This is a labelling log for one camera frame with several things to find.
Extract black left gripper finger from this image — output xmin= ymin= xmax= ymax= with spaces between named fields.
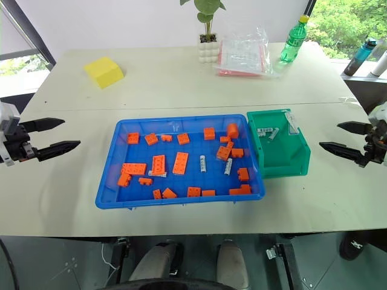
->
xmin=35 ymin=140 xmax=82 ymax=163
xmin=21 ymin=118 xmax=66 ymax=134

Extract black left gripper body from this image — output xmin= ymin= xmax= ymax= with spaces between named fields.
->
xmin=5 ymin=123 xmax=41 ymax=163

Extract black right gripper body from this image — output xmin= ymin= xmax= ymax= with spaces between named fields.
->
xmin=362 ymin=120 xmax=387 ymax=167

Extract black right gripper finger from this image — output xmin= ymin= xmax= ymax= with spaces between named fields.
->
xmin=319 ymin=141 xmax=365 ymax=166
xmin=336 ymin=121 xmax=371 ymax=136

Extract green plastic bin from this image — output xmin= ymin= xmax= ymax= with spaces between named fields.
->
xmin=246 ymin=108 xmax=312 ymax=179

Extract white bottle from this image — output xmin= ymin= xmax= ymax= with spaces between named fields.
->
xmin=371 ymin=50 xmax=387 ymax=77

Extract blue and black water bottle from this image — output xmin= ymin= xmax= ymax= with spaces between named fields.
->
xmin=343 ymin=37 xmax=378 ymax=77

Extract yellow sponge block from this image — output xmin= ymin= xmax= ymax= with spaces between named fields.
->
xmin=83 ymin=56 xmax=125 ymax=90

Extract orange plastic building brick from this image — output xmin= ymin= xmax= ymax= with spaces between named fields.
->
xmin=121 ymin=163 xmax=148 ymax=176
xmin=151 ymin=154 xmax=167 ymax=176
xmin=172 ymin=151 xmax=190 ymax=175

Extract black shoe with white marks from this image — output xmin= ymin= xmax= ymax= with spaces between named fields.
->
xmin=339 ymin=231 xmax=372 ymax=262

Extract green plastic bottle yellow cap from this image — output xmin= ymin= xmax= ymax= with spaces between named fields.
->
xmin=280 ymin=14 xmax=310 ymax=63

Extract stepped orange building block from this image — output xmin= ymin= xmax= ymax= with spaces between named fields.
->
xmin=228 ymin=184 xmax=253 ymax=196

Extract smooth orange block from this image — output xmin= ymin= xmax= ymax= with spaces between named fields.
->
xmin=226 ymin=123 xmax=240 ymax=140

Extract black table leg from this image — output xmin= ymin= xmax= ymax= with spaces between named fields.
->
xmin=108 ymin=237 xmax=131 ymax=285
xmin=265 ymin=235 xmax=306 ymax=290

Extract blue plastic tray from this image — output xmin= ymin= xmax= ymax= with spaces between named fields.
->
xmin=95 ymin=114 xmax=267 ymax=210

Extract clear plastic bag with papers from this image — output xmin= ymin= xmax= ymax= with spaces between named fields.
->
xmin=212 ymin=25 xmax=281 ymax=79

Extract grey rounded robot leg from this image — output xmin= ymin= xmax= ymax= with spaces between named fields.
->
xmin=129 ymin=241 xmax=184 ymax=283
xmin=216 ymin=238 xmax=249 ymax=290

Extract white bubble plant pot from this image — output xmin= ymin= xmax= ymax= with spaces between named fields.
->
xmin=198 ymin=32 xmax=220 ymax=64

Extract green leafy plant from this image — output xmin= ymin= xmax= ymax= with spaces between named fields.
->
xmin=180 ymin=0 xmax=227 ymax=42

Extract black curved base rim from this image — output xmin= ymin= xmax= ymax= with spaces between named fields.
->
xmin=119 ymin=277 xmax=261 ymax=290

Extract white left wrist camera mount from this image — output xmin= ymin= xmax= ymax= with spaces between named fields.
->
xmin=0 ymin=101 xmax=21 ymax=166

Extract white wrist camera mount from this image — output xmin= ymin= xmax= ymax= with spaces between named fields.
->
xmin=0 ymin=101 xmax=21 ymax=166
xmin=367 ymin=101 xmax=387 ymax=128

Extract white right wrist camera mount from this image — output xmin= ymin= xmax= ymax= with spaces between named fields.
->
xmin=367 ymin=101 xmax=387 ymax=128

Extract dark window frame bar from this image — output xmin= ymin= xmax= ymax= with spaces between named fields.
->
xmin=0 ymin=0 xmax=57 ymax=72

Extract thin white cable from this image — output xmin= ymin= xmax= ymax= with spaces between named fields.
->
xmin=101 ymin=241 xmax=119 ymax=285

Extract black floor cable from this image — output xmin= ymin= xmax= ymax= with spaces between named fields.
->
xmin=0 ymin=238 xmax=21 ymax=290

